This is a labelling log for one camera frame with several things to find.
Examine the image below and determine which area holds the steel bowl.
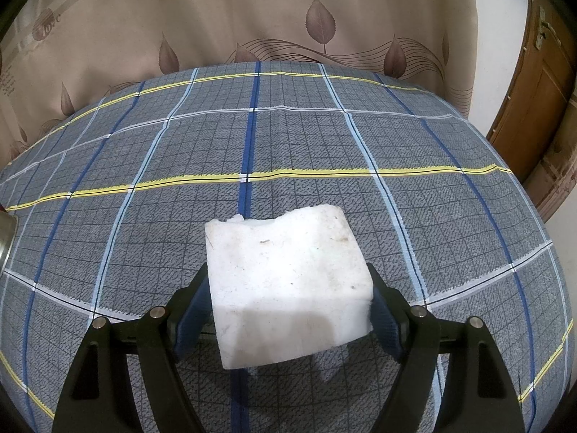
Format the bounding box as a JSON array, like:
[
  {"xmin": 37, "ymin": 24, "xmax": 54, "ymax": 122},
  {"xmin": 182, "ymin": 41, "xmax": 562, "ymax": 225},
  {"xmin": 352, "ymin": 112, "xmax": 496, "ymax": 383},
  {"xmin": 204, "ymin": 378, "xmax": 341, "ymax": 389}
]
[{"xmin": 0, "ymin": 214, "xmax": 19, "ymax": 276}]

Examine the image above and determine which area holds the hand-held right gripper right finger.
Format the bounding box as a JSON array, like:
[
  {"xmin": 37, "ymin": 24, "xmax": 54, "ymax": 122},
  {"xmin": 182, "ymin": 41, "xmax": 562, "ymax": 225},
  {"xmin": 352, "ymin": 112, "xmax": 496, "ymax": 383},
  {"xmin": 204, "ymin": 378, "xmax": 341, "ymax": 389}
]
[{"xmin": 369, "ymin": 263, "xmax": 526, "ymax": 433}]

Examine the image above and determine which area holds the white foam block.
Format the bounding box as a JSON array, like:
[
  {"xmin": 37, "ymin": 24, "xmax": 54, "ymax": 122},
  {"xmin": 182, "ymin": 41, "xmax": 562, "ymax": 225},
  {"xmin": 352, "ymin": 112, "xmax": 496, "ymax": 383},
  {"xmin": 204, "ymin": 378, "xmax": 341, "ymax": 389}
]
[{"xmin": 204, "ymin": 204, "xmax": 376, "ymax": 369}]

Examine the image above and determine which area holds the beige leaf-print curtain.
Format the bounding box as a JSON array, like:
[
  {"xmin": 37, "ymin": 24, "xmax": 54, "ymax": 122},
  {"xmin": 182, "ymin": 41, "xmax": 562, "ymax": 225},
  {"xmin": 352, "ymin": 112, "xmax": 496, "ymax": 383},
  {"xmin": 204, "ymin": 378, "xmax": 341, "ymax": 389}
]
[{"xmin": 0, "ymin": 0, "xmax": 479, "ymax": 167}]

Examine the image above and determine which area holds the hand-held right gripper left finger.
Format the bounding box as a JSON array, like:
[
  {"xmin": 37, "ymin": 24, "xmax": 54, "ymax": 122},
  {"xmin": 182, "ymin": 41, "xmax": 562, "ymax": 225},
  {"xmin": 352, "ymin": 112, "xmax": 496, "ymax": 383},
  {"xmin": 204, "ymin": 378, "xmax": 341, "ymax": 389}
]
[{"xmin": 52, "ymin": 271, "xmax": 212, "ymax": 433}]

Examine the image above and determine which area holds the metal door handle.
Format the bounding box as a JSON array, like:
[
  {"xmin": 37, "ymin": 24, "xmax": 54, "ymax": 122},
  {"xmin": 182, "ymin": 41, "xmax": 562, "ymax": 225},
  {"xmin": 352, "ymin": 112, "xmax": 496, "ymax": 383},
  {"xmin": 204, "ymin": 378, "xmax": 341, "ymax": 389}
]
[{"xmin": 536, "ymin": 6, "xmax": 560, "ymax": 50}]

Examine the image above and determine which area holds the grey plaid bed sheet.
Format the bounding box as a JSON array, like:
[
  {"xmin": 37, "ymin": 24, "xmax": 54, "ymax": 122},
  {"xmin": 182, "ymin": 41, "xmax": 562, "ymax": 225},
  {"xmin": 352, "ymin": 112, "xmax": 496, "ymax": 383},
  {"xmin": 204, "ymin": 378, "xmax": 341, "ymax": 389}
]
[{"xmin": 0, "ymin": 61, "xmax": 564, "ymax": 433}]

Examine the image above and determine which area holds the wooden door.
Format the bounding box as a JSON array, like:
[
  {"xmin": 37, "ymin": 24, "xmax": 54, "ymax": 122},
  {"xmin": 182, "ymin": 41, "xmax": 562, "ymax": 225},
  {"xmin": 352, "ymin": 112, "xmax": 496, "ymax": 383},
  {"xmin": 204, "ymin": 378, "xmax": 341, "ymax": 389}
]
[{"xmin": 484, "ymin": 0, "xmax": 577, "ymax": 222}]

